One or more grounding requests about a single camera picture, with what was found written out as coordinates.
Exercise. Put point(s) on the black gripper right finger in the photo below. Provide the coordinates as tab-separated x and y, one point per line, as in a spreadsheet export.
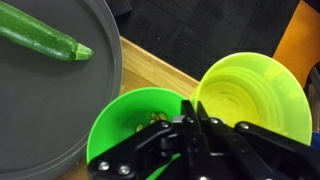
253	153

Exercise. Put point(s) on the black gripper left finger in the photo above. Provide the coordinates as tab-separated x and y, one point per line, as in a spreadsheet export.
193	150

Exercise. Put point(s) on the yellow plastic bowl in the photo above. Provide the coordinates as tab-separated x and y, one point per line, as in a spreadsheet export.
260	93

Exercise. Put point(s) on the green plastic bowl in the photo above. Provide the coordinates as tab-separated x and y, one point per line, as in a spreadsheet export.
113	116

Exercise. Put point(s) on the orange floor mat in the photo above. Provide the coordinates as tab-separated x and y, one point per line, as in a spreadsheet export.
300	40

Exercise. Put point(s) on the gray round tray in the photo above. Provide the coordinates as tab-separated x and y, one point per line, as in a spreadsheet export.
50	106

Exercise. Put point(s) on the green zucchini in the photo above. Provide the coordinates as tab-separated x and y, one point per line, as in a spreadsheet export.
40	35

